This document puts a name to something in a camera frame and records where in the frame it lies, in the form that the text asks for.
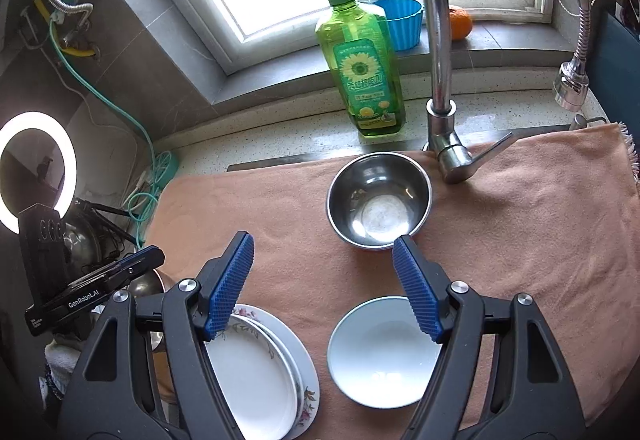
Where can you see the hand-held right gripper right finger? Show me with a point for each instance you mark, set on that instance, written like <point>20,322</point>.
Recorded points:
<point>420,290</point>

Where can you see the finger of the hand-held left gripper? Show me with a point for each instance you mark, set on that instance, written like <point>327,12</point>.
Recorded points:
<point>142,260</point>

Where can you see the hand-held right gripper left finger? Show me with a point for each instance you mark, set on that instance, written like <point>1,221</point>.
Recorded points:
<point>227,290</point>

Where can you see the small steel bowl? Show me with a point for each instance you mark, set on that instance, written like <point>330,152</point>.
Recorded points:
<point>147,287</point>

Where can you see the white plate with leaf print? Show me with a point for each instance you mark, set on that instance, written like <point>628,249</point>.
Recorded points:
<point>277,337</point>

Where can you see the light blue bowl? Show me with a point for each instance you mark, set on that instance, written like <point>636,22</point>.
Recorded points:
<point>385,360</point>

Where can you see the small floral deep plate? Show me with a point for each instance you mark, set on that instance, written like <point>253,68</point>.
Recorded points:
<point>250,380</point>

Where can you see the large steel bowl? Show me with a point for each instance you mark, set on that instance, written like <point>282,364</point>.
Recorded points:
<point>380,200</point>

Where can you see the large floral plate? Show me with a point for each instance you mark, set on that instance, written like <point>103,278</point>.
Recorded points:
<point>311,385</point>

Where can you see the person's left hand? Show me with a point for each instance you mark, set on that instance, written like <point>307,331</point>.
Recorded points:
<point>62,365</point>

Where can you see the dark wok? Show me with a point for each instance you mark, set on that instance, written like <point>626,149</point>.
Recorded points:
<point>87,240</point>

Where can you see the black tripod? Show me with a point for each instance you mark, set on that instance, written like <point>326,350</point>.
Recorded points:
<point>100,210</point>

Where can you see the pink towel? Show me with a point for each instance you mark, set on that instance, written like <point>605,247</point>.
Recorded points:
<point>525,220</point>

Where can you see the yellow gas valve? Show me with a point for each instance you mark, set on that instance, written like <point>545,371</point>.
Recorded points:
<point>75,51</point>

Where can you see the green dish soap bottle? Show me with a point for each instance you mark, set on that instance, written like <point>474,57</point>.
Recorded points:
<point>365,70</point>

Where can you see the chrome kitchen faucet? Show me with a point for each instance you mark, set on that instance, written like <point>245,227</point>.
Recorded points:
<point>440,45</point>

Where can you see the blue silicone cup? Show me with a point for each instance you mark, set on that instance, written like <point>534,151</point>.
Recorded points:
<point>402,22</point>

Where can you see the orange fruit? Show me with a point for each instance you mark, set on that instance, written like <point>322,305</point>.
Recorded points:
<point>460,22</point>

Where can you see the dark blue box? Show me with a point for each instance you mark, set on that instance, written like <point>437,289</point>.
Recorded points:
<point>620,70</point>

